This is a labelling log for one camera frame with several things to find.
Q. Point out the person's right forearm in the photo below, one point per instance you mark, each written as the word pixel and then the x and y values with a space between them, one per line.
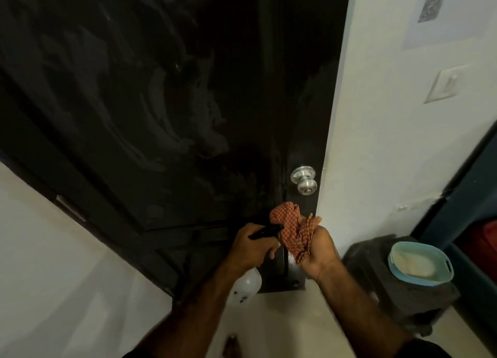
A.
pixel 357 315

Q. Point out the person's left hand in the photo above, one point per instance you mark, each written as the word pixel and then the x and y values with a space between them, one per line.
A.
pixel 248 253

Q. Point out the person's left forearm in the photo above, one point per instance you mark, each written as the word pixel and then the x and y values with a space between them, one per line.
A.
pixel 186 319

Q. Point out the white single wall switch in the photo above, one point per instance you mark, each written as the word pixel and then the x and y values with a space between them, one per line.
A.
pixel 444 83

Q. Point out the light green tray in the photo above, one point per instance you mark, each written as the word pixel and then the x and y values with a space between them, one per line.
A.
pixel 442 276

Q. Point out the dark plastic stool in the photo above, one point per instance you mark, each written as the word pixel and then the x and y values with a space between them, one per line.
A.
pixel 372 268

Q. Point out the printed wall notice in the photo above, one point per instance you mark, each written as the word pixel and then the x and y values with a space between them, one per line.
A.
pixel 458 16

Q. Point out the blue bed frame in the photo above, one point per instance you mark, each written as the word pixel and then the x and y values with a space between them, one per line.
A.
pixel 470 198

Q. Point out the person's right hand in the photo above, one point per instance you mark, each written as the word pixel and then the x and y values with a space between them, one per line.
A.
pixel 322 249

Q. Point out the person's left foot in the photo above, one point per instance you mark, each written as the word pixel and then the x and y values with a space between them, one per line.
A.
pixel 232 346

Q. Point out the white spray bottle black trigger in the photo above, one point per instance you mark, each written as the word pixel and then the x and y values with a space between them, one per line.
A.
pixel 246 288

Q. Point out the black wooden door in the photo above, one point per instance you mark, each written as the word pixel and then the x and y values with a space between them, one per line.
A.
pixel 155 78

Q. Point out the orange checked cloth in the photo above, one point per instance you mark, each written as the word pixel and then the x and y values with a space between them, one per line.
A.
pixel 295 229

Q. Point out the red quilted mattress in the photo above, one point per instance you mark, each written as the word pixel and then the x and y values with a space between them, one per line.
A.
pixel 483 249

